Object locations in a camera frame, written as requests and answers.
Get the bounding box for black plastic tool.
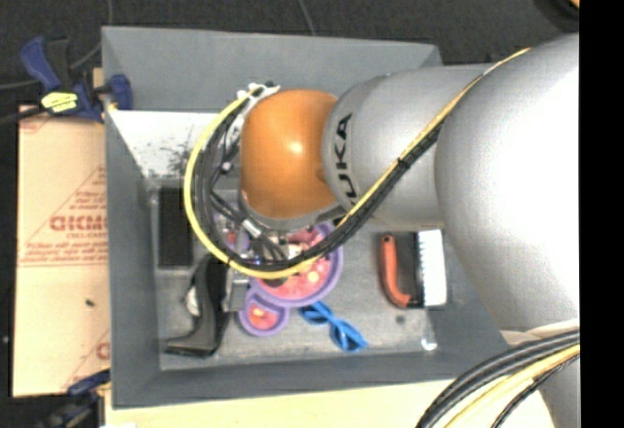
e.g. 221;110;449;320
164;257;231;360

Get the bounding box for blue sunglasses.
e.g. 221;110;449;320
297;300;369;354

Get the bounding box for grey metal bin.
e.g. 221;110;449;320
100;24;509;409

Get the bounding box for dark green flat block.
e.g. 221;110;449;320
159;185;195;267

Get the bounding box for brown cardboard board, red print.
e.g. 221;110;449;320
11;105;111;399

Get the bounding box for orange-handled white scrub brush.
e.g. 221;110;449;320
378;229;449;310

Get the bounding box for purple and red toy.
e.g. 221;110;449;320
224;219;345;338

